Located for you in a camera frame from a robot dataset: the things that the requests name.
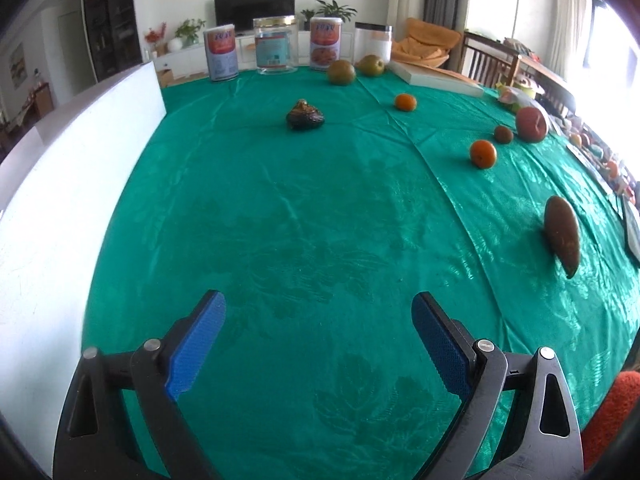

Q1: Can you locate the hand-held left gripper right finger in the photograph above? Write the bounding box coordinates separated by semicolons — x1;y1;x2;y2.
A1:
411;291;585;480

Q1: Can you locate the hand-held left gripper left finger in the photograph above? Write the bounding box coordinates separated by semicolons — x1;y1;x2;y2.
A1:
52;289;227;480

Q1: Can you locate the dark brown lumpy fruit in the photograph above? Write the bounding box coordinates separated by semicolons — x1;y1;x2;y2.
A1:
285;99;326;132

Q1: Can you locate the green tablecloth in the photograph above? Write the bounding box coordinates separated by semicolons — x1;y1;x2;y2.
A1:
82;62;640;480

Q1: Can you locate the orange-red cushion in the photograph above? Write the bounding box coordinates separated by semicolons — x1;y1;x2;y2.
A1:
582;371;640;471

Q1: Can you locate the white board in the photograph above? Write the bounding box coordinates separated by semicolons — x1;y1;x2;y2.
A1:
0;59;167;478

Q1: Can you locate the red-brown round fruit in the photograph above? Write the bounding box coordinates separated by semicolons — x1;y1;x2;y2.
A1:
515;106;549;144

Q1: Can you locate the colourful clutter pile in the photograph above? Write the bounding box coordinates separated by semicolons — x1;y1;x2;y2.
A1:
560;115;640;201

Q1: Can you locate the white plastic bag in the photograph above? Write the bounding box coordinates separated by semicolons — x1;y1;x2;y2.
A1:
497;82;546;111

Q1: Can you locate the green-brown pear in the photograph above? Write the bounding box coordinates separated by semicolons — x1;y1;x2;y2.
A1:
327;59;357;86
357;54;385;78

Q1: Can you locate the wooden side cabinet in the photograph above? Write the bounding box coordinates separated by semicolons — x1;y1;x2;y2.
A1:
22;82;55;121

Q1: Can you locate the tin can with orange label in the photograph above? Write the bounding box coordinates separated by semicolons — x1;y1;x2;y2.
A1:
203;24;238;82
309;16;344;71

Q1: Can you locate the orange bean bag chair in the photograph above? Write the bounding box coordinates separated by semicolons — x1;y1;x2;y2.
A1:
391;17;463;69

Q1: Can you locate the clear container with black lid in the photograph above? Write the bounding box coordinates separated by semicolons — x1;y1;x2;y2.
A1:
354;22;394;65

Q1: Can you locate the clear glass jar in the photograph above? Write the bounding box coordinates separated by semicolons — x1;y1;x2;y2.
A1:
252;16;300;75

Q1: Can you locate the red flower arrangement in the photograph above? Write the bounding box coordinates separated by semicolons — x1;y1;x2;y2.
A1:
144;22;167;57

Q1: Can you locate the leafy green potted plant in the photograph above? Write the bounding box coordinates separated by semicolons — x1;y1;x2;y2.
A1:
175;18;207;47

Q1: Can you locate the black display cabinet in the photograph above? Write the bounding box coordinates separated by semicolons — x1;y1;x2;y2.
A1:
81;0;143;82

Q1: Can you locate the black television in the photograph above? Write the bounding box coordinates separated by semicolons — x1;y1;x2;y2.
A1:
214;0;296;32

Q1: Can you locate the large green potted plant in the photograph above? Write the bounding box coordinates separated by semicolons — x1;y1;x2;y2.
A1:
316;0;358;23

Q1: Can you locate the white window curtain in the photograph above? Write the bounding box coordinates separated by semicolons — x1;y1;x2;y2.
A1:
552;0;593;78

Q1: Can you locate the framed wall picture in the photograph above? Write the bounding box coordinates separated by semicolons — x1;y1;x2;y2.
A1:
9;42;26;91

